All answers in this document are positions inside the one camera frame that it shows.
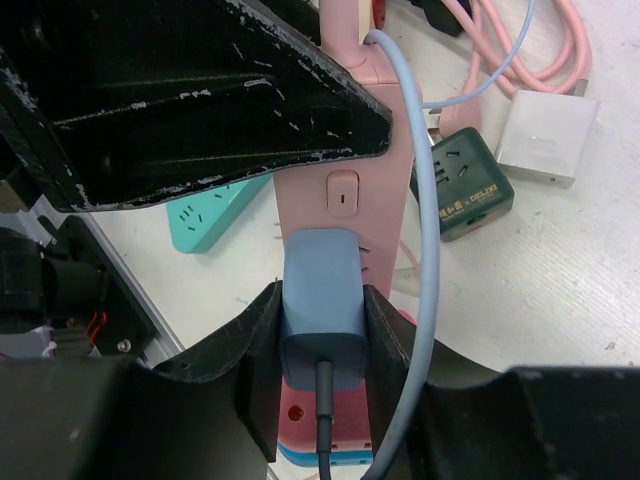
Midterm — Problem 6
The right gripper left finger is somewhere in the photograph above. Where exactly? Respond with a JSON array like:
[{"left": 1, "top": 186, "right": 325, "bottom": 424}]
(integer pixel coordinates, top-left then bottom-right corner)
[{"left": 1, "top": 282, "right": 282, "bottom": 479}]

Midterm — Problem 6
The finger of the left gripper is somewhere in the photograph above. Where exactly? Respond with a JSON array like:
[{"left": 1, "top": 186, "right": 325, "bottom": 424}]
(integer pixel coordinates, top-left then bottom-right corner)
[{"left": 1, "top": 1, "right": 393, "bottom": 213}]

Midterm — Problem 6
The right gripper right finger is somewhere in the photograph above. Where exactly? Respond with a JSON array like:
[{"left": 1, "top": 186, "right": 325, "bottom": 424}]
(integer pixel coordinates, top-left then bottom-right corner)
[{"left": 362, "top": 284, "right": 640, "bottom": 480}]

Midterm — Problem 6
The blue plug adapter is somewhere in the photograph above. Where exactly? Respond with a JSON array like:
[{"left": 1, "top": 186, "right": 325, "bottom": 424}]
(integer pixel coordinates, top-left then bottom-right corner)
[{"left": 279, "top": 229, "right": 368, "bottom": 391}]

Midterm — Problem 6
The teal triangular socket adapter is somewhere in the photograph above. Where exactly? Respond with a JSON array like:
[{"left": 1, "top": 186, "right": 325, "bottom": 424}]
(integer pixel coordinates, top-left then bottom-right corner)
[{"left": 166, "top": 175, "right": 271, "bottom": 254}]

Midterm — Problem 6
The dark green cube plug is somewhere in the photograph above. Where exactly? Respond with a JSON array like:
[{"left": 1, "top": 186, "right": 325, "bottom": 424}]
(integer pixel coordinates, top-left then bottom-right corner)
[{"left": 431, "top": 127, "right": 515, "bottom": 242}]

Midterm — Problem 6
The pink power strip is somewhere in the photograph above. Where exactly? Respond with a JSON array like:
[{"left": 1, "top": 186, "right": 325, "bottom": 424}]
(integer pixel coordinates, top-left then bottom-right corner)
[{"left": 272, "top": 0, "right": 416, "bottom": 449}]

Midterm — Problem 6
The white charger plug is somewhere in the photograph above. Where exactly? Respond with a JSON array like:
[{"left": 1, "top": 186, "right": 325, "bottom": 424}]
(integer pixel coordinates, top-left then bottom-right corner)
[{"left": 495, "top": 90, "right": 599, "bottom": 189}]

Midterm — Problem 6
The beige power strip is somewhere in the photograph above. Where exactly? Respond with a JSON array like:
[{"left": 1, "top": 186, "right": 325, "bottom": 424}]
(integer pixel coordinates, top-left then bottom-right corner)
[{"left": 359, "top": 0, "right": 386, "bottom": 33}]

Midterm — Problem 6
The pink plug adapter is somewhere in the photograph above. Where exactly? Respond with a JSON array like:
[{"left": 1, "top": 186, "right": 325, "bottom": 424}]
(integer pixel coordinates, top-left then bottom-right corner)
[{"left": 278, "top": 382, "right": 372, "bottom": 455}]

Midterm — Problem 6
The aluminium front rail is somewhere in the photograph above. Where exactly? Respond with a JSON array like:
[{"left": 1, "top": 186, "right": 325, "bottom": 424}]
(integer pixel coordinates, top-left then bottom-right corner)
[{"left": 64, "top": 214, "right": 186, "bottom": 371}]

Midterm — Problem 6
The light blue thin cable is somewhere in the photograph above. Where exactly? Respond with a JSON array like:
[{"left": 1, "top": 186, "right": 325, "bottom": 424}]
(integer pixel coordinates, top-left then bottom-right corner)
[{"left": 317, "top": 0, "right": 539, "bottom": 480}]

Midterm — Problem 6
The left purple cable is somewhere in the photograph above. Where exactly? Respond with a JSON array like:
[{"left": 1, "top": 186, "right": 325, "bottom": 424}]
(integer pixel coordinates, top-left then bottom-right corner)
[{"left": 0, "top": 324, "right": 59, "bottom": 364}]

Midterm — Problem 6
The pink thick power cord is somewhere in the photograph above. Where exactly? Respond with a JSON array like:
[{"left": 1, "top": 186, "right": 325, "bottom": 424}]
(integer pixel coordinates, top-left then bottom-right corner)
[{"left": 422, "top": 0, "right": 594, "bottom": 144}]

